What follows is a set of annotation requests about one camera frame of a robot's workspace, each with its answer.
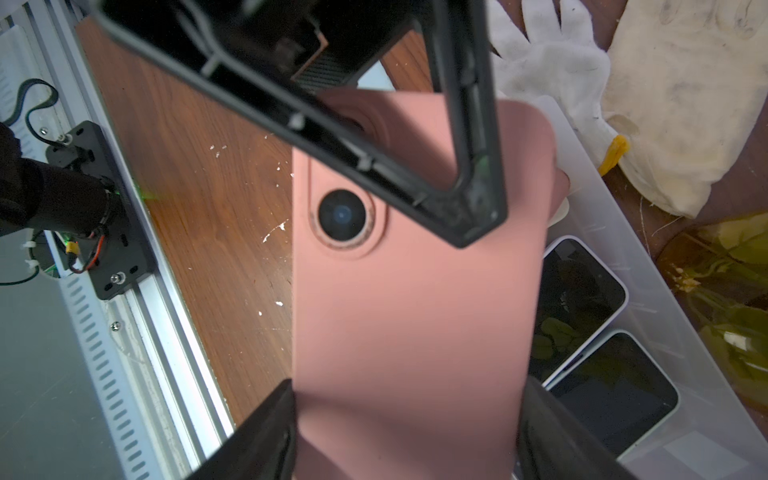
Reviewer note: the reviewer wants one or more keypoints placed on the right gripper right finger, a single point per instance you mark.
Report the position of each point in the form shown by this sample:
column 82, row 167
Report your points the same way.
column 551, row 443

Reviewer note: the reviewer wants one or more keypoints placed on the grey plastic storage box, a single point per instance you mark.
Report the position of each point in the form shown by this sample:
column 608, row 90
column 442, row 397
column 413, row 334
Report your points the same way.
column 711, row 435

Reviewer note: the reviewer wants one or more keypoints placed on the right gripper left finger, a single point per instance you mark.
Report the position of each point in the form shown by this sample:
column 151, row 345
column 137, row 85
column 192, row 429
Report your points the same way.
column 291, row 67

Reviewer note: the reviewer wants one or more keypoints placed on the white cotton glove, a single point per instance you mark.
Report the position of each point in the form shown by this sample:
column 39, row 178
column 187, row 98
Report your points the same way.
column 556, row 56

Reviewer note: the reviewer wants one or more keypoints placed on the cream white phone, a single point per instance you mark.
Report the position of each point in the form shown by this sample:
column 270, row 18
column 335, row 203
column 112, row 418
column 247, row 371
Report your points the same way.
column 558, row 211

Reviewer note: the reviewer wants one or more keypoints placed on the aluminium front rail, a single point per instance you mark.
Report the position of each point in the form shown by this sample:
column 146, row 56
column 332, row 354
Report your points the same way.
column 92, row 387

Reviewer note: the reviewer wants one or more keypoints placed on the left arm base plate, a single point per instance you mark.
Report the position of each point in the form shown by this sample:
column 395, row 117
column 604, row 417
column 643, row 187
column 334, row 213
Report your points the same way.
column 119, row 254

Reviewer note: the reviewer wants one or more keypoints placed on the cream rubber glove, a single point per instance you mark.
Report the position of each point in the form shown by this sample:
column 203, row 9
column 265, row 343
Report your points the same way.
column 688, row 81

